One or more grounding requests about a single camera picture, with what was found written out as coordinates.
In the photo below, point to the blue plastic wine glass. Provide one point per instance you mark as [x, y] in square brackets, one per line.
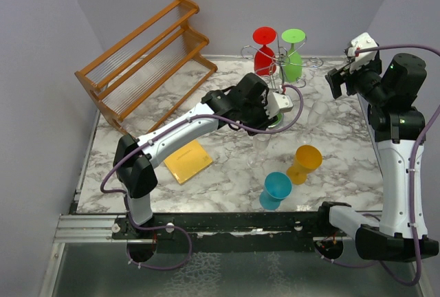
[277, 187]

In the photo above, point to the clear champagne flute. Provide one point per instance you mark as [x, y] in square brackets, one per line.
[315, 117]
[257, 156]

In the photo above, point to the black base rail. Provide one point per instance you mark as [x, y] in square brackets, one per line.
[177, 233]

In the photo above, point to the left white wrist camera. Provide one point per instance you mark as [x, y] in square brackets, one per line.
[277, 103]

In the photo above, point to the red plastic wine glass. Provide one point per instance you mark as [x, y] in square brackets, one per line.
[264, 57]

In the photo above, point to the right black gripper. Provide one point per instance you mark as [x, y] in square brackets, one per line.
[335, 77]

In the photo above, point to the wooden shelf rack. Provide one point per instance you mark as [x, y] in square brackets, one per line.
[123, 77]

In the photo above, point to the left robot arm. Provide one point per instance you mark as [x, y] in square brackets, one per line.
[136, 158]

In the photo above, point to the green plastic wine glass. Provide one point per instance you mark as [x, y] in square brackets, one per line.
[292, 67]

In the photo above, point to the chrome wine glass rack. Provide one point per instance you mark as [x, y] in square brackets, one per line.
[277, 75]

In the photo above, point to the yellow book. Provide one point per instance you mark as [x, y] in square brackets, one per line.
[188, 161]

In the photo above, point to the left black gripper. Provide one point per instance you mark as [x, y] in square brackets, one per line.
[265, 122]

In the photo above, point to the orange plastic wine glass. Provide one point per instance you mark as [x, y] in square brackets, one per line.
[306, 160]

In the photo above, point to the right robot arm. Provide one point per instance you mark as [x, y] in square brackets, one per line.
[401, 234]

